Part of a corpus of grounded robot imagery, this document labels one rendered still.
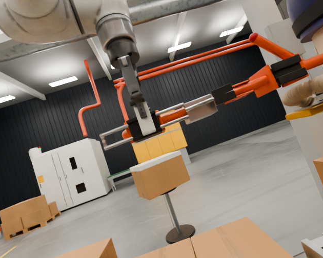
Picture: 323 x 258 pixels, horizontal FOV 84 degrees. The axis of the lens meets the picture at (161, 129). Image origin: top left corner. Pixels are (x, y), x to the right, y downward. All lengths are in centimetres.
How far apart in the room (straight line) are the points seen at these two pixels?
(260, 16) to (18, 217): 754
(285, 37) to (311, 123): 69
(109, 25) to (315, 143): 164
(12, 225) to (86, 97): 720
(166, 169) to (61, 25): 199
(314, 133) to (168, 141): 637
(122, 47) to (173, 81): 1131
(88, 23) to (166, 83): 1121
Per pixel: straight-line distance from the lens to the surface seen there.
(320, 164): 82
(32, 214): 731
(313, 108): 65
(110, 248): 72
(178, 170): 236
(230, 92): 42
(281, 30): 183
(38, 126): 1265
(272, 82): 50
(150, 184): 220
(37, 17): 50
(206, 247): 125
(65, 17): 52
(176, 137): 775
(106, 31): 49
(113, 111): 1131
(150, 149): 764
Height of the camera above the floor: 118
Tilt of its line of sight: 4 degrees up
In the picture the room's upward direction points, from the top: 20 degrees counter-clockwise
